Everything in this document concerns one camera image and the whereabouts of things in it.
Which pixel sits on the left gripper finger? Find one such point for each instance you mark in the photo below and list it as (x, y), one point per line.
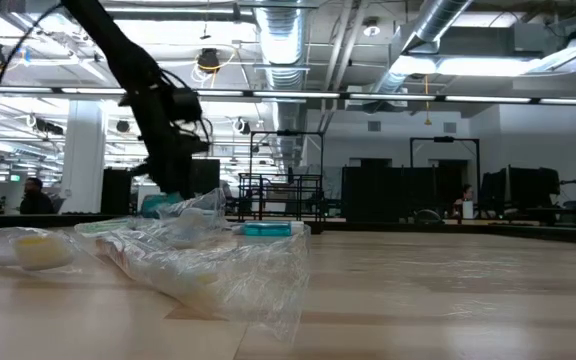
(180, 185)
(160, 184)

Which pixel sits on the teal toothbrush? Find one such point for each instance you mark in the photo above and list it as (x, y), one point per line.
(160, 205)

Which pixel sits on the green toothbrush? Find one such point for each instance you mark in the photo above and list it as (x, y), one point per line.
(103, 227)

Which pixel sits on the orange toothbrush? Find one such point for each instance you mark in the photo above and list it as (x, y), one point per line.
(193, 285)

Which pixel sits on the pale yellow toothbrush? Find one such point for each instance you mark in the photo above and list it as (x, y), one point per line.
(43, 250)

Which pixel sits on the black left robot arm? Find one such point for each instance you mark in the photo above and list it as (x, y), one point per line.
(108, 40)

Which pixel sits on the black blank monitor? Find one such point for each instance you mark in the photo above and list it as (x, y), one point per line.
(210, 177)

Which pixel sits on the black cabinet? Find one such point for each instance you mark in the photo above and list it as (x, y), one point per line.
(115, 190)

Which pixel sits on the white pillar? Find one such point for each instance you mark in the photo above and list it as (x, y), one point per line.
(83, 155)

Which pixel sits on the person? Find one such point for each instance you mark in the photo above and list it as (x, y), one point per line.
(465, 197)
(35, 200)

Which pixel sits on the black partition screen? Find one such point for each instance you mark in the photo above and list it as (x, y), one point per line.
(393, 192)

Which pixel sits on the long ceiling light strip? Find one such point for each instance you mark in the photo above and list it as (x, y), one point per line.
(393, 96)

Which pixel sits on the white cup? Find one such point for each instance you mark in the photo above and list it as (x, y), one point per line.
(468, 210)

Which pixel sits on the black covered equipment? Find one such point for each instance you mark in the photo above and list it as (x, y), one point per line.
(533, 187)

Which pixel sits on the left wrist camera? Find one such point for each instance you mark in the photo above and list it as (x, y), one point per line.
(195, 145)

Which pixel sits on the black station frame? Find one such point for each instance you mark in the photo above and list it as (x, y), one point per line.
(288, 133)
(444, 139)

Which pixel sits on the ribbed silver air duct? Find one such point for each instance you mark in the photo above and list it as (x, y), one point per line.
(283, 45)

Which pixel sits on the spiral silver air duct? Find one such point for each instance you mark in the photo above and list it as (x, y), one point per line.
(438, 17)

